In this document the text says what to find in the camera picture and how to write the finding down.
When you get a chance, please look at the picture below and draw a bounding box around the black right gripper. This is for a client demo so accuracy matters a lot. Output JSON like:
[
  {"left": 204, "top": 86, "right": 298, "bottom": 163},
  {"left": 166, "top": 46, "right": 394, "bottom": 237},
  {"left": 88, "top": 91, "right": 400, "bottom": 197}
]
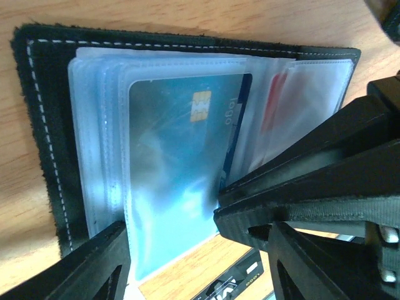
[{"left": 219, "top": 75, "right": 399, "bottom": 281}]

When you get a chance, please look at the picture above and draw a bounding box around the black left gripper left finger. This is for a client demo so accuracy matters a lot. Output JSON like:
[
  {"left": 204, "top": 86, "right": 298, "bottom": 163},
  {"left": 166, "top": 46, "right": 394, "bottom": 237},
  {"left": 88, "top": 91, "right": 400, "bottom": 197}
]
[{"left": 1, "top": 221, "right": 131, "bottom": 299}]

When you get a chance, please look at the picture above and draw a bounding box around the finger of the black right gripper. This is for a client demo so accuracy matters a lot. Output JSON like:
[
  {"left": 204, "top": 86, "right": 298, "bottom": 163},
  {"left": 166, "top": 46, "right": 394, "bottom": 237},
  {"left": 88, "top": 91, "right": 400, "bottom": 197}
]
[{"left": 214, "top": 195, "right": 399, "bottom": 251}]

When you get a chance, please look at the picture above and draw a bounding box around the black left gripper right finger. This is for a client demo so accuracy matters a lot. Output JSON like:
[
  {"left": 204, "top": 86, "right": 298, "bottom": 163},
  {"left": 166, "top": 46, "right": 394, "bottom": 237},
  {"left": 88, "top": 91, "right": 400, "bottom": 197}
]
[{"left": 268, "top": 222, "right": 369, "bottom": 299}]

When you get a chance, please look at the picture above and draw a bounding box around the black vip card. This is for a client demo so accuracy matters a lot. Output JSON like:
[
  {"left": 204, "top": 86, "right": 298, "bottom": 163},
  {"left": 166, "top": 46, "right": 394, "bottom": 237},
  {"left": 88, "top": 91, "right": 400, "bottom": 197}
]
[{"left": 192, "top": 249, "right": 264, "bottom": 300}]

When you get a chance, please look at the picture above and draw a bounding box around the blue card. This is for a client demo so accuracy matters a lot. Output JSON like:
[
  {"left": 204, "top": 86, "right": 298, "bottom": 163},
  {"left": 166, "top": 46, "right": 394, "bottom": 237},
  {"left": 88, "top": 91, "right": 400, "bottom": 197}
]
[{"left": 129, "top": 74, "right": 253, "bottom": 281}]

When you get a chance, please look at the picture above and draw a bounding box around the red card with black stripe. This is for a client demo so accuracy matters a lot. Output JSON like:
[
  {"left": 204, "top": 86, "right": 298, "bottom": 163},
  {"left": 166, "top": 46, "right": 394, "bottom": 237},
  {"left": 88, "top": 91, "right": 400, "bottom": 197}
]
[{"left": 260, "top": 72, "right": 288, "bottom": 133}]

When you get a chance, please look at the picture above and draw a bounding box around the black leather card holder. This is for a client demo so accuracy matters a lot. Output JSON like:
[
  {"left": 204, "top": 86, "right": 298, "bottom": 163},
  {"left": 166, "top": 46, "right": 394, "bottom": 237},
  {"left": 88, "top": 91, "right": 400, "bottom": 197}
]
[{"left": 11, "top": 23, "right": 362, "bottom": 282}]

